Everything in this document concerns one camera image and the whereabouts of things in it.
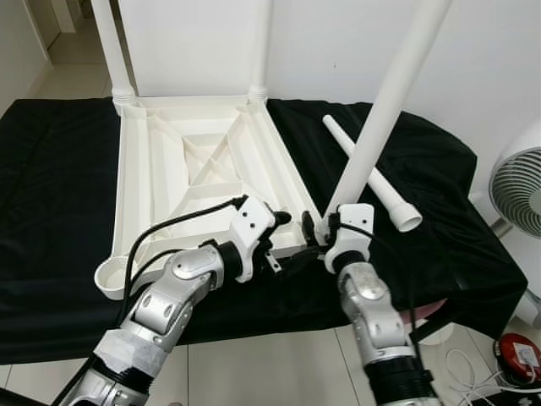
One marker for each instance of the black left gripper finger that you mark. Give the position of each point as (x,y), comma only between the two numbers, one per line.
(281,218)
(300,259)

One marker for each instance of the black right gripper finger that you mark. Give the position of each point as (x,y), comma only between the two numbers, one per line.
(308,226)

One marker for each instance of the white plastic table leg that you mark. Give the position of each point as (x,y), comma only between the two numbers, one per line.
(372,173)
(114,59)
(260,51)
(389,93)

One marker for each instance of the white plastic children table top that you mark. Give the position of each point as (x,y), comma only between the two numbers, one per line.
(203,169)

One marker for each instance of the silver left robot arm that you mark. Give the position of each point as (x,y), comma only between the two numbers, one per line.
(169,296)

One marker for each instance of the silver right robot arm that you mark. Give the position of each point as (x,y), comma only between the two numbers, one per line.
(372,313)

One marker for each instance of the pink fabric item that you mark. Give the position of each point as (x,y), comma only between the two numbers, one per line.
(425,313)

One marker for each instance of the grey metal table leg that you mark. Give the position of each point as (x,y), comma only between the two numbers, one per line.
(439,330)

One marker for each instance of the white round standing fan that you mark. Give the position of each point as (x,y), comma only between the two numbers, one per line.
(520,190)

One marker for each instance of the white grey rounded appliance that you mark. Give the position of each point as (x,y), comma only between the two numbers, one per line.
(528,306)

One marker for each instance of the black bag with white trim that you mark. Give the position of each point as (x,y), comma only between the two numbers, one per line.
(522,399)

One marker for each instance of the black metal rod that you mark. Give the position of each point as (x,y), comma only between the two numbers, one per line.
(10,397)

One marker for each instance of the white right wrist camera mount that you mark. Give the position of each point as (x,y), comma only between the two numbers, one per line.
(351,233)

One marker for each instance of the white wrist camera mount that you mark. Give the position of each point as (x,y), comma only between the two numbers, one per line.
(351,233)
(249,228)

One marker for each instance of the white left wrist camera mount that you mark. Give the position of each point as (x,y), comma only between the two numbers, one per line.
(249,228)

